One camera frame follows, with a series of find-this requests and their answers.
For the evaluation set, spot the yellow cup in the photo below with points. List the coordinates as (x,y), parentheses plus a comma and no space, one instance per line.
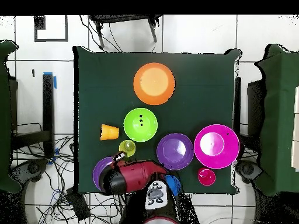
(123,149)

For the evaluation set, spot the large orange bowl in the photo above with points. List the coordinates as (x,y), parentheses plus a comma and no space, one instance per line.
(154,84)

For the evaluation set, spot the purple bowl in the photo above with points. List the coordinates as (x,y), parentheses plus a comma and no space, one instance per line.
(99,170)
(175,151)

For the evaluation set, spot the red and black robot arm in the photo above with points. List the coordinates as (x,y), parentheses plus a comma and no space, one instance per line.
(135,175)

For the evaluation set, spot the green bowl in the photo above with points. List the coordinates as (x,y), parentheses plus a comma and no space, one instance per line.
(140,133)

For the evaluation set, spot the orange cup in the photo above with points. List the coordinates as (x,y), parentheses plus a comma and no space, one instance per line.
(109,132)

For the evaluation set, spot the dark green table cloth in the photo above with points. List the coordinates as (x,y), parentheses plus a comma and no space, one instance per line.
(198,93)

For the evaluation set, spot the blue bowl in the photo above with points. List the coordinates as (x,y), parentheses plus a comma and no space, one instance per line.
(174,183)

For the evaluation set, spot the red cup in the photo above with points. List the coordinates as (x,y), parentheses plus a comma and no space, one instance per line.
(206,176)

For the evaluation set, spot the large pink bowl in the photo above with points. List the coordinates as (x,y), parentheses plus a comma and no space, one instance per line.
(224,158)

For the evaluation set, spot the blue tape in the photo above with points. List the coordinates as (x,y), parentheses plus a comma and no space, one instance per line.
(55,82)

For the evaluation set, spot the black stand foot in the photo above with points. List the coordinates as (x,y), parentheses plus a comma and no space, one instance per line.
(32,168)
(247,169)

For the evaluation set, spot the black power strip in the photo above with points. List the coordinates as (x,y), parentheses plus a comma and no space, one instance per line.
(78,205)

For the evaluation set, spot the black chair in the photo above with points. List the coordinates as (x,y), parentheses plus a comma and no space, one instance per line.
(123,18)

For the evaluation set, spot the green cloth side table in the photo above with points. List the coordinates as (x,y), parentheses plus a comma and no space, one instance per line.
(4,116)
(278,116)

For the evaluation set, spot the white boxes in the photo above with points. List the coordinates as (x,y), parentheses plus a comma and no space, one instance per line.
(296,128)

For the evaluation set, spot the black table frame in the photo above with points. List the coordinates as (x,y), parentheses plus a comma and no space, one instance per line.
(48,105)
(255,105)

